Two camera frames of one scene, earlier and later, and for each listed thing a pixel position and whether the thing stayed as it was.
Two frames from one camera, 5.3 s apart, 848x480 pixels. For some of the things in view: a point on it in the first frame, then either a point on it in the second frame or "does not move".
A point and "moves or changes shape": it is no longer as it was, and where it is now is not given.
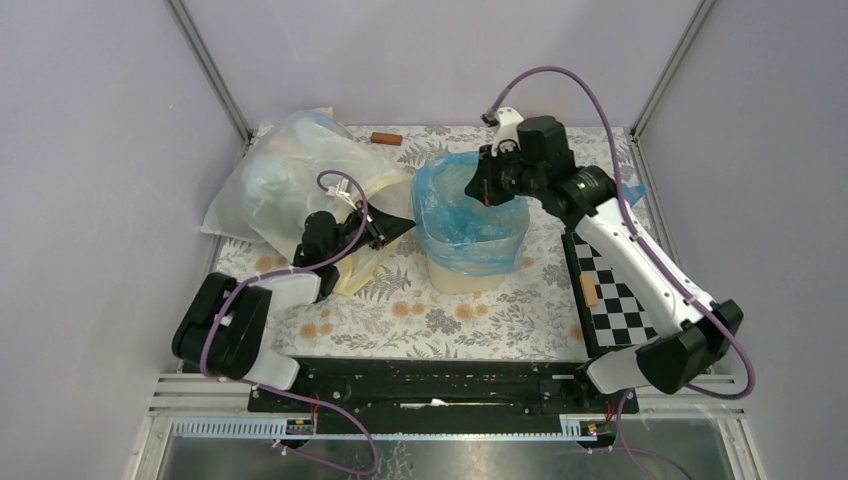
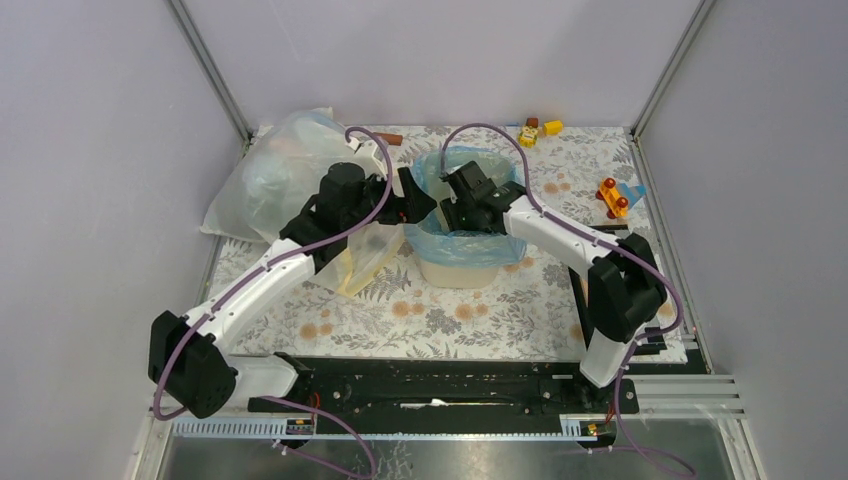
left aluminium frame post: (181, 14) does not move
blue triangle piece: (634, 193) does not move
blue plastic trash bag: (459, 232) moves or changes shape
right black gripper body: (517, 178) -> (459, 218)
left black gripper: (384, 228) -> (413, 207)
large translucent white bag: (282, 172) does not move
